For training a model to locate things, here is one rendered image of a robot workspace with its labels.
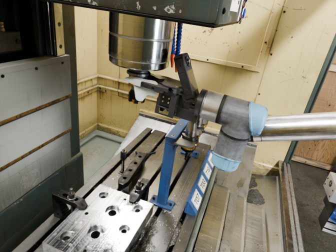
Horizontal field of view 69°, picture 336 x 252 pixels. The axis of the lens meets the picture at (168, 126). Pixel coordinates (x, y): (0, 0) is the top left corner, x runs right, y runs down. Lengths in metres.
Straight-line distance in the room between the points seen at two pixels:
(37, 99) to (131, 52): 0.53
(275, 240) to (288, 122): 0.83
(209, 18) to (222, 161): 0.35
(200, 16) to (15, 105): 0.70
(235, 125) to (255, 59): 1.04
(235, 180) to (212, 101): 1.06
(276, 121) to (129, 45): 0.44
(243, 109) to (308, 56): 1.07
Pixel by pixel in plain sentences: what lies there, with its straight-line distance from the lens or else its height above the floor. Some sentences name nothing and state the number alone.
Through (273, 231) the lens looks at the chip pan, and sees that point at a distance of 1.49.
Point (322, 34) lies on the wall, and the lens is 1.63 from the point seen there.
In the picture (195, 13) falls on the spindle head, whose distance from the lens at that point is 0.48.
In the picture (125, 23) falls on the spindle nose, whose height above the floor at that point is 1.60.
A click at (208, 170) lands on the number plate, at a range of 1.26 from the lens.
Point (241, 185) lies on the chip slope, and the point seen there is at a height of 0.72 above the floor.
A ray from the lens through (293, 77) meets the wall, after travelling 1.64.
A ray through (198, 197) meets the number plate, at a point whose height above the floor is 0.94.
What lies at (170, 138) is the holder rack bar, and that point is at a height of 1.22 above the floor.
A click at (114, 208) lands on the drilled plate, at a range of 0.94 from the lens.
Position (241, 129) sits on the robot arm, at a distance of 0.61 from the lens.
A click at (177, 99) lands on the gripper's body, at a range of 0.62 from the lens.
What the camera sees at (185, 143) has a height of 1.22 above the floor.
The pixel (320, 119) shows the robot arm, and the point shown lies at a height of 1.43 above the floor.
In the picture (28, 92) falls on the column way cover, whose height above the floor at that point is 1.31.
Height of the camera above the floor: 1.65
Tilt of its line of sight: 26 degrees down
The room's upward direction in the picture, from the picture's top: 8 degrees clockwise
